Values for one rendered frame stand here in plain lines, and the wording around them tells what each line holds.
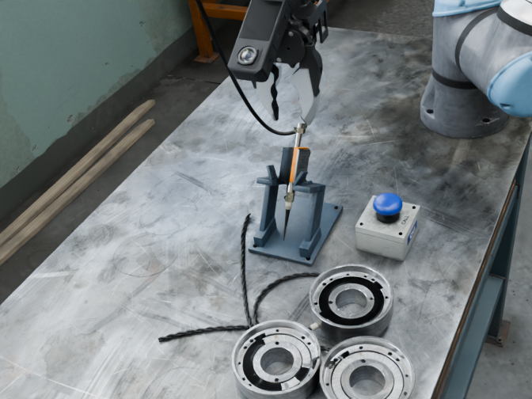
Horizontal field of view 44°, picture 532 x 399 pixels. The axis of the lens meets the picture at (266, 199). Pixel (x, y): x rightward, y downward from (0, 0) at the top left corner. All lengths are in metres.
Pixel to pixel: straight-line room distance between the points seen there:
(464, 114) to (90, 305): 0.66
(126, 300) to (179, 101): 2.03
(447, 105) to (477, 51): 0.16
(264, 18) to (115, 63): 2.10
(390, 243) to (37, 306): 0.50
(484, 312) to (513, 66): 0.79
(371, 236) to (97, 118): 2.03
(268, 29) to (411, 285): 0.38
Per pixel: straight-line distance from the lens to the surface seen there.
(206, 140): 1.20
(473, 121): 1.14
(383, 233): 0.91
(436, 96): 1.15
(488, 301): 1.64
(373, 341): 0.80
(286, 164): 0.91
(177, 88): 3.02
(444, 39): 1.08
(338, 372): 0.78
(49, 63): 2.60
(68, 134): 2.71
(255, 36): 0.78
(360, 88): 1.29
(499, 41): 0.97
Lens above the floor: 1.47
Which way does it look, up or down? 40 degrees down
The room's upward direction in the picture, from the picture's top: 10 degrees counter-clockwise
